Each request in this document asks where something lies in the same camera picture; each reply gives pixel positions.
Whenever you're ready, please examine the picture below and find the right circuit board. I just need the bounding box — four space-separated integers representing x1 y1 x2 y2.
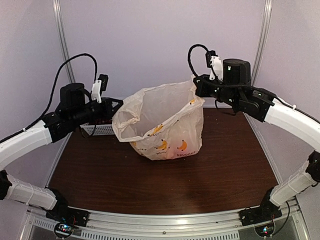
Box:
254 223 276 238

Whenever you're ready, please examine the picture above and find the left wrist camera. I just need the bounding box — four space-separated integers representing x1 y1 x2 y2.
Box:
90 74 109 104

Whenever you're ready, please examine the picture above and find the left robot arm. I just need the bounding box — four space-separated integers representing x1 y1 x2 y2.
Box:
0 80 123 222

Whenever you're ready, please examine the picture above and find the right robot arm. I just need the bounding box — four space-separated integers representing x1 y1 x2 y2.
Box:
192 56 320 221

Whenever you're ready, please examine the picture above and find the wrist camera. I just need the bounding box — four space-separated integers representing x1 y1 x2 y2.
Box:
205 50 224 81
90 74 109 104

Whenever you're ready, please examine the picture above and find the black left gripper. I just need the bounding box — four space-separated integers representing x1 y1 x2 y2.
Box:
70 96 123 127

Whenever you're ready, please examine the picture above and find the aluminium front rail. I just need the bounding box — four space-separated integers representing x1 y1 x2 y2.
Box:
19 197 311 240

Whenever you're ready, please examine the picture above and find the left black camera cable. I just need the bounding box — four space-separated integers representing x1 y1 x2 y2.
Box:
22 52 99 133

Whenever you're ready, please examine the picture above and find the banana print plastic bag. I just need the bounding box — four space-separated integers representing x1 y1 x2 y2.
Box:
112 80 205 161

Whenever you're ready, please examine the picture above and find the right aluminium corner post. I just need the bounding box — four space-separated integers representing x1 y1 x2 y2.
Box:
251 0 273 85

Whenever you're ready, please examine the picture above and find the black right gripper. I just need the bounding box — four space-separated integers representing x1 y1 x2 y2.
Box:
194 73 240 108

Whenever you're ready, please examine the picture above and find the aluminium corner post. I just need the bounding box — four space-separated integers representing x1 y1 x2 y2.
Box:
251 0 273 85
52 0 76 83

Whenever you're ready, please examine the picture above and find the dark red grape bunch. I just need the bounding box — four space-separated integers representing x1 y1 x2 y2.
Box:
97 120 112 125

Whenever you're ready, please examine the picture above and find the pink peach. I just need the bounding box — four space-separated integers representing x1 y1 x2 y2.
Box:
164 148 179 160

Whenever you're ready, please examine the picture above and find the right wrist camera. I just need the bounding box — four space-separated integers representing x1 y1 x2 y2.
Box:
205 50 224 81

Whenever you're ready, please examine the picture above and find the circuit board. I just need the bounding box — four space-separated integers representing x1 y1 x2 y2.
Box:
254 223 276 238
53 223 75 239

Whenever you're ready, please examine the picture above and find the right black camera cable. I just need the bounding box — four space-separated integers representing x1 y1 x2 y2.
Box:
187 44 251 116

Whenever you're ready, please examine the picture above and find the left circuit board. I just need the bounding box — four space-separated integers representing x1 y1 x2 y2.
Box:
53 223 75 239

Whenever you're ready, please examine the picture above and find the black camera cable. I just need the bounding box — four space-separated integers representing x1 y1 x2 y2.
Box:
187 44 251 116
22 52 99 133

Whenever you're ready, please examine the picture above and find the white perforated plastic basket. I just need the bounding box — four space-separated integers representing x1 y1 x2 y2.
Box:
80 123 115 136

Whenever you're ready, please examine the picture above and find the left aluminium corner post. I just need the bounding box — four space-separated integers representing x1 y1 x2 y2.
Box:
52 0 76 83

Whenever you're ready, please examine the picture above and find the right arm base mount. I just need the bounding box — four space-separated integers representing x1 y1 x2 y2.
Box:
238 203 282 226

